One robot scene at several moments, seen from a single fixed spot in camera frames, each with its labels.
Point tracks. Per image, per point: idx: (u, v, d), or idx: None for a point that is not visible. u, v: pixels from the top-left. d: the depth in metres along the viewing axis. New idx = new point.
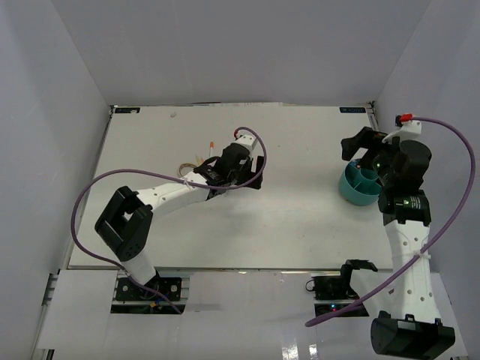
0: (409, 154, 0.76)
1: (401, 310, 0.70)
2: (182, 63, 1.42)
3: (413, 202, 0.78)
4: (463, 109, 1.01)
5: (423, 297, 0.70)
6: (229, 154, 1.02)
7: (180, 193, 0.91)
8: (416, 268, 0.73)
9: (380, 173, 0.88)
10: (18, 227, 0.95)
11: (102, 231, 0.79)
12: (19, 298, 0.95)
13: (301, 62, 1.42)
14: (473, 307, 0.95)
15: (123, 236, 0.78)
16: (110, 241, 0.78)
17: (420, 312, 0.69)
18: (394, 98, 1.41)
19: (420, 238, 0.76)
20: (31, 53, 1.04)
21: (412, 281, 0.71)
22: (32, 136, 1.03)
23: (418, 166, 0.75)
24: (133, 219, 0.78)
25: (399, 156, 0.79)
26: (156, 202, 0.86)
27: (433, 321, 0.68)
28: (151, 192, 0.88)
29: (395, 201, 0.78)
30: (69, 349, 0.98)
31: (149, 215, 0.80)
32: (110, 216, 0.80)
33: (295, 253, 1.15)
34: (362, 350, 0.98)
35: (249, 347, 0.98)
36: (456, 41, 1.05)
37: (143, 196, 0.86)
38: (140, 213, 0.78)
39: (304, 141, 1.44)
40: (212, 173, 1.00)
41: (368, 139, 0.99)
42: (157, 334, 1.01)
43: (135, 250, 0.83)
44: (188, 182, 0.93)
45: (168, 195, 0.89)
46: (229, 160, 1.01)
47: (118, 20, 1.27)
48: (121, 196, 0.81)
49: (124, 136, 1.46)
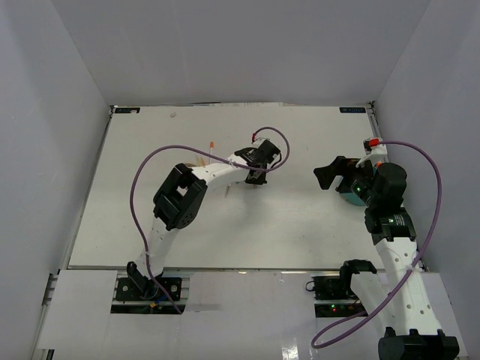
0: (386, 176, 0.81)
1: (404, 326, 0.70)
2: (182, 62, 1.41)
3: (397, 220, 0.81)
4: (464, 109, 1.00)
5: (423, 310, 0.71)
6: (268, 145, 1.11)
7: (225, 172, 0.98)
8: (411, 282, 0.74)
9: (363, 197, 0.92)
10: (17, 226, 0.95)
11: (160, 202, 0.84)
12: (19, 298, 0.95)
13: (301, 62, 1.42)
14: (475, 307, 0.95)
15: (181, 207, 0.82)
16: (169, 211, 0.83)
17: (422, 325, 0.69)
18: (394, 98, 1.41)
19: (409, 253, 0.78)
20: (31, 53, 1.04)
21: (409, 295, 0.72)
22: (32, 137, 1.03)
23: (397, 187, 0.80)
24: (190, 191, 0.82)
25: (378, 178, 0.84)
26: (208, 178, 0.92)
27: (436, 333, 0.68)
28: (203, 169, 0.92)
29: (380, 220, 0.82)
30: (69, 349, 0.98)
31: (205, 188, 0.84)
32: (167, 190, 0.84)
33: (295, 252, 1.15)
34: (361, 350, 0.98)
35: (249, 347, 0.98)
36: (456, 42, 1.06)
37: (196, 171, 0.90)
38: (197, 187, 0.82)
39: (305, 141, 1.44)
40: (250, 157, 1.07)
41: (343, 166, 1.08)
42: (157, 334, 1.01)
43: (187, 220, 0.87)
44: (232, 163, 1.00)
45: (217, 173, 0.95)
46: (266, 150, 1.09)
47: (119, 20, 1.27)
48: (178, 171, 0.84)
49: (124, 136, 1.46)
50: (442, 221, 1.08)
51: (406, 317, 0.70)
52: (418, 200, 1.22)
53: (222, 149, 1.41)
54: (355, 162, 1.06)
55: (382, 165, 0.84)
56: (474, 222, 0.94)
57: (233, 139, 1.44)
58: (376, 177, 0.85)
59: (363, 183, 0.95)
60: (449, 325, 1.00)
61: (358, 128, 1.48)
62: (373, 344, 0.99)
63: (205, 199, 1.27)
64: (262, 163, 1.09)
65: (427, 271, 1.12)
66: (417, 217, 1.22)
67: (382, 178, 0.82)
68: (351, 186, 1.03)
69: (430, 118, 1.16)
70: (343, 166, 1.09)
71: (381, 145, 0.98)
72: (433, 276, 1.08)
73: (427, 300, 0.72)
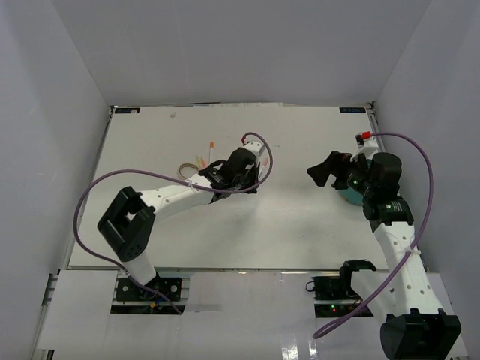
0: (382, 163, 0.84)
1: (405, 306, 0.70)
2: (182, 62, 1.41)
3: (395, 206, 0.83)
4: (464, 109, 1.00)
5: (423, 290, 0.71)
6: (237, 158, 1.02)
7: (184, 195, 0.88)
8: (410, 264, 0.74)
9: (359, 190, 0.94)
10: (18, 226, 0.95)
11: (103, 229, 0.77)
12: (19, 298, 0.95)
13: (301, 62, 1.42)
14: (475, 307, 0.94)
15: (124, 237, 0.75)
16: (111, 241, 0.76)
17: (423, 304, 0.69)
18: (394, 98, 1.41)
19: (407, 237, 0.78)
20: (31, 53, 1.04)
21: (409, 277, 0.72)
22: (32, 138, 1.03)
23: (393, 172, 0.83)
24: (135, 221, 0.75)
25: (374, 168, 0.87)
26: (159, 205, 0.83)
27: (436, 312, 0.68)
28: (154, 194, 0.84)
29: (379, 206, 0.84)
30: (68, 349, 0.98)
31: (152, 217, 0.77)
32: (112, 216, 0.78)
33: (295, 252, 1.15)
34: (361, 350, 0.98)
35: (249, 347, 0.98)
36: (455, 42, 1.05)
37: (146, 196, 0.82)
38: (142, 215, 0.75)
39: (304, 141, 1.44)
40: (217, 177, 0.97)
41: (337, 161, 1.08)
42: (157, 334, 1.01)
43: (133, 253, 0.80)
44: (192, 185, 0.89)
45: (172, 197, 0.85)
46: (235, 165, 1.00)
47: (119, 20, 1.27)
48: (124, 196, 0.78)
49: (124, 136, 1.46)
50: (442, 221, 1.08)
51: (406, 297, 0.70)
52: (418, 200, 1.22)
53: (221, 150, 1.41)
54: (349, 156, 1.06)
55: (377, 154, 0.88)
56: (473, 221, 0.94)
57: (233, 139, 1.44)
58: (373, 167, 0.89)
59: (359, 177, 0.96)
60: None
61: (358, 128, 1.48)
62: (373, 344, 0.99)
63: None
64: (230, 183, 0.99)
65: (427, 271, 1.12)
66: (417, 217, 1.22)
67: (378, 165, 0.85)
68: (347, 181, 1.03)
69: (430, 118, 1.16)
70: (337, 161, 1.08)
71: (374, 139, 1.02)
72: (433, 275, 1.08)
73: (426, 280, 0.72)
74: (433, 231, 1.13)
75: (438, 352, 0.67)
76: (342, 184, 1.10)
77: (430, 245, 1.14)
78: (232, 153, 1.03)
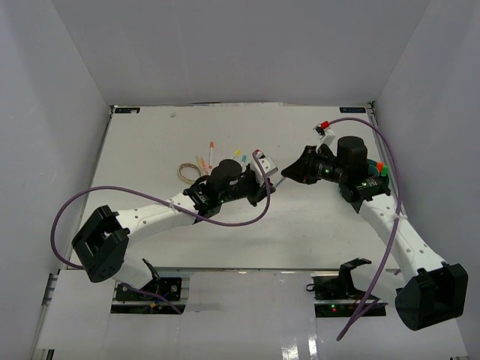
0: (348, 146, 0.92)
1: (412, 269, 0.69)
2: (182, 61, 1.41)
3: (370, 182, 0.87)
4: (463, 109, 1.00)
5: (421, 250, 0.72)
6: (218, 174, 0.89)
7: (162, 217, 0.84)
8: (402, 229, 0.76)
9: (333, 178, 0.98)
10: (18, 226, 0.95)
11: (78, 249, 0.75)
12: (19, 297, 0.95)
13: (300, 62, 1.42)
14: (475, 307, 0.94)
15: (94, 259, 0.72)
16: (84, 259, 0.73)
17: (427, 262, 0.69)
18: (394, 99, 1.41)
19: (391, 205, 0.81)
20: (31, 52, 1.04)
21: (405, 241, 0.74)
22: (31, 138, 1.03)
23: (359, 150, 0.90)
24: (106, 244, 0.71)
25: (341, 153, 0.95)
26: (136, 226, 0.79)
27: (440, 265, 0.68)
28: (132, 214, 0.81)
29: (356, 187, 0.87)
30: (68, 349, 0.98)
31: (125, 241, 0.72)
32: (86, 235, 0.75)
33: (295, 252, 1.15)
34: (361, 350, 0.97)
35: (249, 348, 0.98)
36: (454, 42, 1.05)
37: (121, 217, 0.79)
38: (115, 237, 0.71)
39: (305, 141, 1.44)
40: (202, 197, 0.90)
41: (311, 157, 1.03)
42: (157, 334, 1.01)
43: (109, 273, 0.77)
44: (174, 205, 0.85)
45: (149, 218, 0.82)
46: (217, 184, 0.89)
47: (119, 21, 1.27)
48: (100, 215, 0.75)
49: (124, 136, 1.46)
50: (442, 222, 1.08)
51: (411, 259, 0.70)
52: (418, 200, 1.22)
53: (221, 150, 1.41)
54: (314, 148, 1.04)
55: (340, 140, 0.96)
56: (472, 222, 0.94)
57: (233, 139, 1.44)
58: (339, 151, 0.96)
59: (329, 165, 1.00)
60: (450, 325, 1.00)
61: (358, 128, 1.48)
62: (373, 343, 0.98)
63: None
64: (216, 203, 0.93)
65: None
66: (418, 217, 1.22)
67: (344, 148, 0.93)
68: (319, 175, 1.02)
69: (430, 118, 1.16)
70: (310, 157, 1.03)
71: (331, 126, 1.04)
72: None
73: (421, 241, 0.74)
74: (433, 232, 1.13)
75: (454, 307, 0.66)
76: (312, 178, 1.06)
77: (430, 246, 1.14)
78: (214, 168, 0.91)
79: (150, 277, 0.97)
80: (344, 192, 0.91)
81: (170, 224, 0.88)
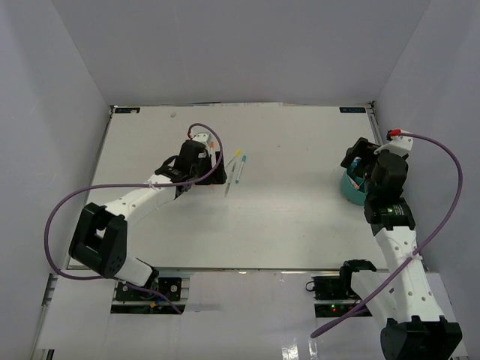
0: (388, 166, 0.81)
1: (406, 314, 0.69)
2: (182, 61, 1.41)
3: (397, 210, 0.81)
4: (463, 109, 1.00)
5: (424, 297, 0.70)
6: (188, 148, 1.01)
7: (146, 196, 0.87)
8: (412, 269, 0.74)
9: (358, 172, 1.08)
10: (18, 226, 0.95)
11: (78, 255, 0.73)
12: (19, 298, 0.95)
13: (300, 62, 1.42)
14: (475, 308, 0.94)
15: (102, 254, 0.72)
16: (89, 262, 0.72)
17: (424, 312, 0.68)
18: (394, 99, 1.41)
19: (409, 242, 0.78)
20: (30, 52, 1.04)
21: (409, 283, 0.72)
22: (32, 137, 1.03)
23: (397, 178, 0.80)
24: (107, 235, 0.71)
25: (379, 170, 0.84)
26: (127, 211, 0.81)
27: (438, 319, 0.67)
28: (119, 202, 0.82)
29: (379, 211, 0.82)
30: (67, 350, 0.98)
31: (122, 226, 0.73)
32: (82, 238, 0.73)
33: (295, 252, 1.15)
34: (361, 350, 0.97)
35: (249, 347, 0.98)
36: (454, 42, 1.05)
37: (112, 208, 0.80)
38: (113, 226, 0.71)
39: (304, 141, 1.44)
40: (175, 171, 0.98)
41: (362, 148, 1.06)
42: (157, 335, 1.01)
43: (117, 264, 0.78)
44: (153, 184, 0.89)
45: (136, 201, 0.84)
46: (189, 156, 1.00)
47: (119, 20, 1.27)
48: (90, 213, 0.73)
49: (124, 136, 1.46)
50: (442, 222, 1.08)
51: (408, 304, 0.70)
52: (418, 200, 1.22)
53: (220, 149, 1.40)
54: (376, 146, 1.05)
55: (381, 157, 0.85)
56: (472, 222, 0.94)
57: (232, 139, 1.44)
58: (376, 166, 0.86)
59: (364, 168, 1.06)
60: None
61: (358, 128, 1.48)
62: (373, 343, 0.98)
63: (205, 199, 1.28)
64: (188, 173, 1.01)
65: (427, 271, 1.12)
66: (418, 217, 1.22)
67: (382, 167, 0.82)
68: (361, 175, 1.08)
69: (430, 118, 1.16)
70: (363, 148, 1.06)
71: (407, 139, 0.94)
72: (432, 276, 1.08)
73: (427, 286, 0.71)
74: (433, 231, 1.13)
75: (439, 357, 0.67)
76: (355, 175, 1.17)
77: (430, 244, 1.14)
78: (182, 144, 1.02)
79: (151, 271, 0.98)
80: (366, 210, 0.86)
81: (153, 205, 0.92)
